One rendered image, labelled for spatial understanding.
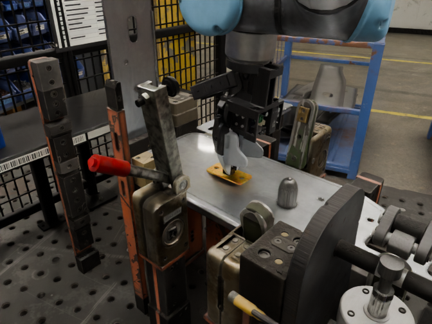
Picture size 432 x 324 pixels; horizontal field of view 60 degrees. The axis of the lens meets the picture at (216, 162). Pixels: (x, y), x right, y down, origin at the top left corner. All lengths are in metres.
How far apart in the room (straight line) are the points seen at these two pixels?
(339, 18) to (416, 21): 7.93
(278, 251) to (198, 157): 0.43
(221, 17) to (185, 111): 0.51
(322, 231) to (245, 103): 0.33
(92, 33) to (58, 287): 0.64
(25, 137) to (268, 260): 0.63
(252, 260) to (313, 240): 0.08
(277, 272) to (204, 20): 0.27
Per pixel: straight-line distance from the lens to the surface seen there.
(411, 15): 8.30
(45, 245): 1.09
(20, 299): 0.98
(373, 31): 0.41
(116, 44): 0.79
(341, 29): 0.41
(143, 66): 0.84
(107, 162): 0.48
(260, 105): 0.58
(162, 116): 0.50
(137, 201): 0.57
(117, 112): 0.59
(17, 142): 0.86
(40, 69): 0.74
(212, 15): 0.43
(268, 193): 0.66
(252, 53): 0.55
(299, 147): 0.77
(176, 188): 0.56
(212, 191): 0.66
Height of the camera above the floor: 1.37
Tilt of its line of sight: 29 degrees down
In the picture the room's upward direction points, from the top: straight up
